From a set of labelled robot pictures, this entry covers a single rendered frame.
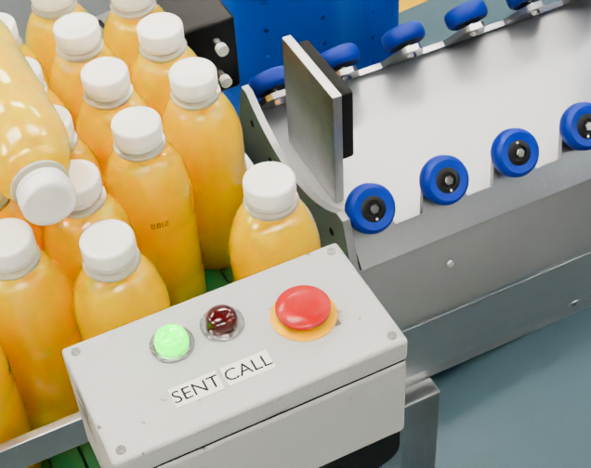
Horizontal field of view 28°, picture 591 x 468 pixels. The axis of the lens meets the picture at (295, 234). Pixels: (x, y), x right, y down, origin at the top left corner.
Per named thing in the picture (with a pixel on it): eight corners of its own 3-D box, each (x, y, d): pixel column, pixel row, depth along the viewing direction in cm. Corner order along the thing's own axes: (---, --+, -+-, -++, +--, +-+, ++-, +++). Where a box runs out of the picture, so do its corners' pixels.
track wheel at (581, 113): (610, 101, 108) (598, 102, 110) (568, 101, 106) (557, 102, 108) (610, 149, 108) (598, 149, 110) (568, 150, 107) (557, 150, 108)
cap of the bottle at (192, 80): (226, 94, 94) (224, 76, 93) (182, 110, 93) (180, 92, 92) (205, 68, 97) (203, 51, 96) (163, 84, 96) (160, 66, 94)
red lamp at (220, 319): (244, 330, 75) (242, 318, 74) (213, 343, 74) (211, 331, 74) (230, 307, 76) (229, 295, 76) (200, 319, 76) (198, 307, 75)
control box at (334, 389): (405, 430, 81) (409, 336, 74) (137, 552, 75) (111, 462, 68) (338, 332, 87) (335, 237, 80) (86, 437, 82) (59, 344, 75)
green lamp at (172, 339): (194, 350, 74) (192, 338, 73) (162, 363, 73) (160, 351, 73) (181, 327, 76) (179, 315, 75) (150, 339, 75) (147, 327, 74)
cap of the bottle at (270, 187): (262, 222, 84) (260, 204, 83) (234, 192, 86) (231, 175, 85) (307, 201, 85) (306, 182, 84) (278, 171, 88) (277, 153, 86)
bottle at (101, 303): (192, 438, 93) (163, 283, 80) (104, 451, 93) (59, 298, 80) (186, 369, 98) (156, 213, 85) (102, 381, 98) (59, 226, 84)
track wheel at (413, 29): (379, 58, 120) (372, 40, 120) (415, 45, 122) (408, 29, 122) (397, 43, 116) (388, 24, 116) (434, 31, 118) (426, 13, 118)
